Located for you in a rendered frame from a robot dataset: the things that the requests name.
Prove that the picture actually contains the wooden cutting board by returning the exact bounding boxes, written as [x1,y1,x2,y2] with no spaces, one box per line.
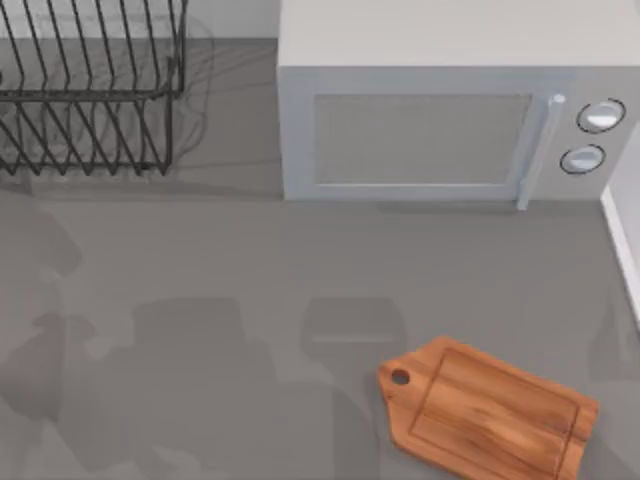
[377,335,600,480]

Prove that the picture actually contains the small microwave knob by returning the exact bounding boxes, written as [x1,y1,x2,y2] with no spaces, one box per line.
[559,144,607,176]

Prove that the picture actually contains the microwave door handle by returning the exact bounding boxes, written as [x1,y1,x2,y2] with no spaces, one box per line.
[516,92,567,212]

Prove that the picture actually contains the pale grey microwave oven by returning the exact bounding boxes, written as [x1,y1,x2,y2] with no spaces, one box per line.
[276,0,640,213]

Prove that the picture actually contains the large microwave knob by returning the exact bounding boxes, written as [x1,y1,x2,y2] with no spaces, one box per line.
[576,98,627,134]

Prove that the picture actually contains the black wire dish rack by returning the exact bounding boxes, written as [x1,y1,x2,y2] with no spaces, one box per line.
[0,0,190,177]

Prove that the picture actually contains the microwave oven door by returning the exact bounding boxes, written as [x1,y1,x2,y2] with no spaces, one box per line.
[279,66,552,202]

